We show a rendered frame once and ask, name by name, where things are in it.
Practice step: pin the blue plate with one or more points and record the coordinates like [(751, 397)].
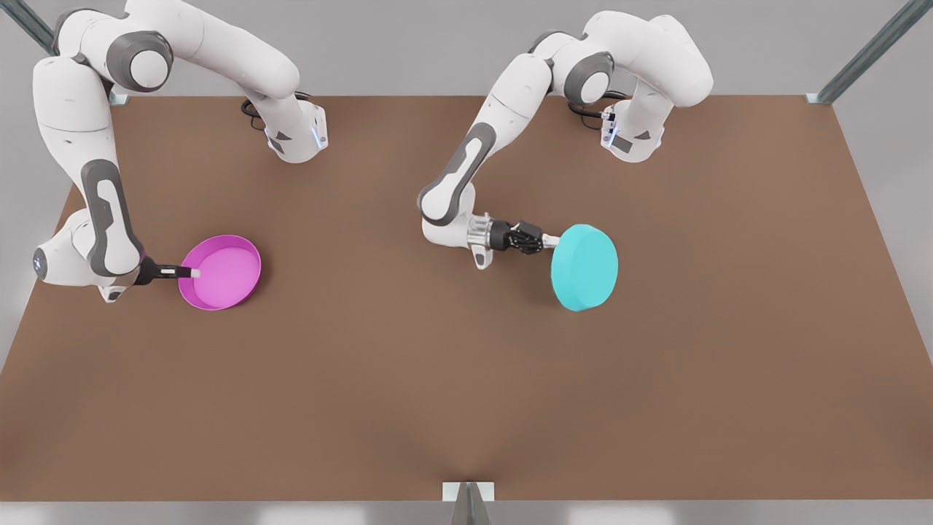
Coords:
[(587, 268)]

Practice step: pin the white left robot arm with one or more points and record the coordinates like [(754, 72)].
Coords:
[(510, 95)]

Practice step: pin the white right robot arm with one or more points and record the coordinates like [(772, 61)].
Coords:
[(73, 117)]

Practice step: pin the silver frame post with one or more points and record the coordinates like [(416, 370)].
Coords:
[(867, 55), (33, 25), (467, 503)]

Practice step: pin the pink plate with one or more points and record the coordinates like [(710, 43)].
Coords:
[(222, 273)]

